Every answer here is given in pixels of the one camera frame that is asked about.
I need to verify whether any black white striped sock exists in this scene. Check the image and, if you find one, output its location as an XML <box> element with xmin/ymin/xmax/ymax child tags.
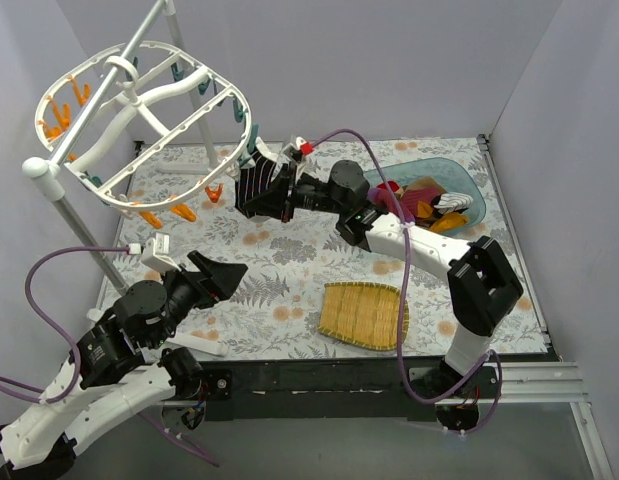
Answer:
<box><xmin>235</xmin><ymin>137</ymin><xmax>280</xmax><ymax>218</ymax></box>

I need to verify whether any purple striped sock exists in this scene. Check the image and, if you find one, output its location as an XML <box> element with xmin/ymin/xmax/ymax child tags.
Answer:
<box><xmin>400</xmin><ymin>187</ymin><xmax>441</xmax><ymax>220</ymax></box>
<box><xmin>367</xmin><ymin>187</ymin><xmax>415</xmax><ymax>223</ymax></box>

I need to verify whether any white black pinstripe sock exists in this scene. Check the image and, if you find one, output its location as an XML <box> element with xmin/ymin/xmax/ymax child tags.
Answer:
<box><xmin>432</xmin><ymin>192</ymin><xmax>473</xmax><ymax>214</ymax></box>

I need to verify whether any mustard yellow sock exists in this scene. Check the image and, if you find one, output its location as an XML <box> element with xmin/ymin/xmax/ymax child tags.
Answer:
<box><xmin>429</xmin><ymin>212</ymin><xmax>468</xmax><ymax>233</ymax></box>

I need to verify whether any white round clip hanger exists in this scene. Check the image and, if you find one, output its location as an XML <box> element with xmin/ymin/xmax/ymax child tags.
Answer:
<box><xmin>34</xmin><ymin>40</ymin><xmax>260</xmax><ymax>229</ymax></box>

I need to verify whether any red white patterned sock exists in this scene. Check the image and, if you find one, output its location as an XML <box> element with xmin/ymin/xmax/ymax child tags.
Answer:
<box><xmin>377</xmin><ymin>181</ymin><xmax>404</xmax><ymax>198</ymax></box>

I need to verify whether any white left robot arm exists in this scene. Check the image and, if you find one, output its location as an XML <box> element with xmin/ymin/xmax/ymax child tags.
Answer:
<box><xmin>0</xmin><ymin>251</ymin><xmax>248</xmax><ymax>479</ymax></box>

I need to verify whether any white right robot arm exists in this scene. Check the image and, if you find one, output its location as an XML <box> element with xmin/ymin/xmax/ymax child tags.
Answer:
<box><xmin>235</xmin><ymin>156</ymin><xmax>523</xmax><ymax>404</ymax></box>

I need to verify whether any floral patterned table mat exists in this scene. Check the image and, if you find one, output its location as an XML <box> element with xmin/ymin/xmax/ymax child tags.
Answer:
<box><xmin>88</xmin><ymin>137</ymin><xmax>548</xmax><ymax>360</ymax></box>

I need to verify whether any woven bamboo tray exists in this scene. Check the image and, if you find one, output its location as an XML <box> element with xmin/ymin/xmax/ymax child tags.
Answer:
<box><xmin>317</xmin><ymin>282</ymin><xmax>401</xmax><ymax>352</ymax></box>

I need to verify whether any blue transparent plastic basin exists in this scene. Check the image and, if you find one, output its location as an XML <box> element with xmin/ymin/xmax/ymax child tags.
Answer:
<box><xmin>383</xmin><ymin>157</ymin><xmax>487</xmax><ymax>237</ymax></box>

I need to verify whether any white drying rack stand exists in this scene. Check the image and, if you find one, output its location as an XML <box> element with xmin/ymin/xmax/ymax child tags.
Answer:
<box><xmin>21</xmin><ymin>0</ymin><xmax>230</xmax><ymax>357</ymax></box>

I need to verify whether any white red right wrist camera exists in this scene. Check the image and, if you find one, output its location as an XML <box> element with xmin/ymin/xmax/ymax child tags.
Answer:
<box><xmin>280</xmin><ymin>135</ymin><xmax>314</xmax><ymax>175</ymax></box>

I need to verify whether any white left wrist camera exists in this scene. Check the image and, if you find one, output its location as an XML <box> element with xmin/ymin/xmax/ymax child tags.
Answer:
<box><xmin>140</xmin><ymin>232</ymin><xmax>180</xmax><ymax>275</ymax></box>

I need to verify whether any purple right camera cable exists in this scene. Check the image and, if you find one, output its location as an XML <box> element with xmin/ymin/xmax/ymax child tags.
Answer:
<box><xmin>311</xmin><ymin>128</ymin><xmax>503</xmax><ymax>434</ymax></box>

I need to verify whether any purple camera cable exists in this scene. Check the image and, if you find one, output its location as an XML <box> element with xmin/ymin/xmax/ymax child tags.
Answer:
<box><xmin>311</xmin><ymin>128</ymin><xmax>503</xmax><ymax>434</ymax></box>
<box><xmin>0</xmin><ymin>243</ymin><xmax>221</xmax><ymax>469</ymax></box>

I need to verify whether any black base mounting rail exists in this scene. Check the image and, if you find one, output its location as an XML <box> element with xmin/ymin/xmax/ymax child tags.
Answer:
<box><xmin>143</xmin><ymin>355</ymin><xmax>480</xmax><ymax>424</ymax></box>

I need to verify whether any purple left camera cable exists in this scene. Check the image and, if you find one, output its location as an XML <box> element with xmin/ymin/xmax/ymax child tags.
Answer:
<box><xmin>0</xmin><ymin>243</ymin><xmax>221</xmax><ymax>469</ymax></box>

